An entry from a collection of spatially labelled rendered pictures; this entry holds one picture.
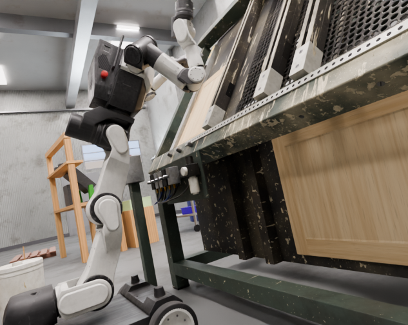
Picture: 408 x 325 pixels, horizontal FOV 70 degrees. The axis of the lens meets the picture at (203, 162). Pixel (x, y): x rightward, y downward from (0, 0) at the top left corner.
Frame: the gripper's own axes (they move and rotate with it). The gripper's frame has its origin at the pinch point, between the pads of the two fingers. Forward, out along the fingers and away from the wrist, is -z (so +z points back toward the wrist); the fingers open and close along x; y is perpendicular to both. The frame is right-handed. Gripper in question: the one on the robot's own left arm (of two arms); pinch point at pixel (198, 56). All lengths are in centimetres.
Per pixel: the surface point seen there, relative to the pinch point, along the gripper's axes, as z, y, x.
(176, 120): 23.2, -31.4, 29.1
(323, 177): 49, 85, 84
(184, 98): 7.7, -31.4, 17.3
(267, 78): 48, 83, 40
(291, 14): 15, 83, 21
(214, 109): 45, 42, 39
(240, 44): 5.3, 42.2, 13.9
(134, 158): 70, -25, 38
